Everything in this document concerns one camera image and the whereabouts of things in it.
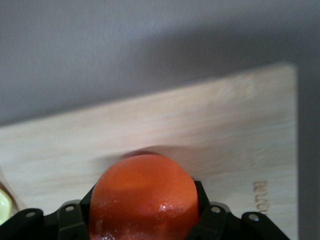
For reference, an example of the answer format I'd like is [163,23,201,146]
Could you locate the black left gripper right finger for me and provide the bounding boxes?
[193,180,229,240]

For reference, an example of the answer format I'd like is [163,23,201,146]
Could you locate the wooden cutting board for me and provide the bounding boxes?
[0,63,300,240]

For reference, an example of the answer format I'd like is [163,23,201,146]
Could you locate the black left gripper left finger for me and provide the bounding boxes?
[57,183,98,240]

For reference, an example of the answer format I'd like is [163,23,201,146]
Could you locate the yellow plastic fork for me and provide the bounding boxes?
[0,187,13,226]

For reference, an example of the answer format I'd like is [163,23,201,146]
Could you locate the orange fruit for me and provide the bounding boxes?
[88,153,201,240]

